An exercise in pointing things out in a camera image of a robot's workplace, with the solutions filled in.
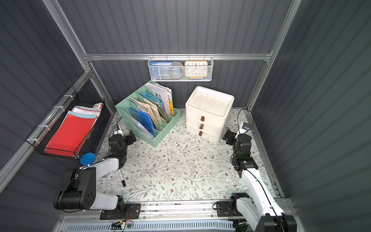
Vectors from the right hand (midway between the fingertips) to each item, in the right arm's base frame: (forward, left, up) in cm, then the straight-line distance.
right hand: (240, 131), depth 79 cm
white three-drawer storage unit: (+13, +18, +2) cm, 22 cm away
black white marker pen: (-21, +67, -21) cm, 73 cm away
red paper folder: (-8, +87, +7) cm, 88 cm away
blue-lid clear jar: (-16, +80, -2) cm, 81 cm away
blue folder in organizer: (+11, +57, -2) cm, 58 cm away
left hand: (+4, +71, -8) cm, 71 cm away
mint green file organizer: (+23, +57, +2) cm, 61 cm away
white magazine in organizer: (+29, +45, +3) cm, 53 cm away
